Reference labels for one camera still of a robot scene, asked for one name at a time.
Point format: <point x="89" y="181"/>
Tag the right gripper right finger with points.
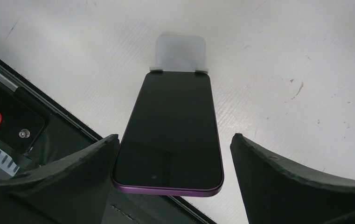
<point x="277" y="190"/>

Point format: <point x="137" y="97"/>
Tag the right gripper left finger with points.
<point x="71" y="190"/>

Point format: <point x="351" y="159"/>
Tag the purple smartphone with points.
<point x="171" y="144"/>

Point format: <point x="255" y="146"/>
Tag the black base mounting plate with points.
<point x="38" y="131"/>

